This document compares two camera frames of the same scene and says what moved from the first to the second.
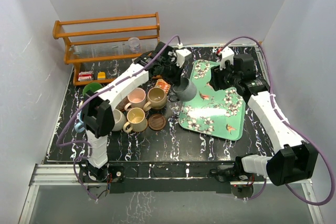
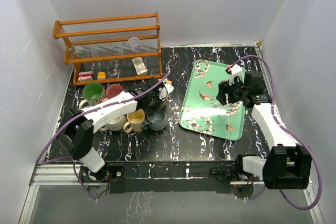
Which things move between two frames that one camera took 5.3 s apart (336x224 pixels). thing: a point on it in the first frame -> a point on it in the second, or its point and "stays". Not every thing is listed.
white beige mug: [120, 120] stays
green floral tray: [221, 113] stays
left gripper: [177, 75] -> [150, 111]
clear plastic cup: [134, 44] stays
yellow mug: [136, 120] stays
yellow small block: [101, 76] stays
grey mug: [186, 91] -> [156, 121]
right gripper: [216, 81] -> [224, 88]
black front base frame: [158, 177] stays
